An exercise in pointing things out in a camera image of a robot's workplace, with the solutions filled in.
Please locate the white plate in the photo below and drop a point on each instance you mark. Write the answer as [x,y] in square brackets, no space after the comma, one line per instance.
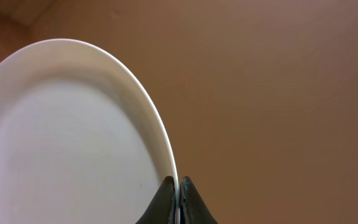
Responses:
[80,139]

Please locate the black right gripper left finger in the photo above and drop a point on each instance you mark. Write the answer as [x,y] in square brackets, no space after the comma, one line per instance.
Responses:
[161,209]

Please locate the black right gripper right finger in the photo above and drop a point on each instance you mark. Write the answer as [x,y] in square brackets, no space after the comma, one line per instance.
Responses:
[193,210]

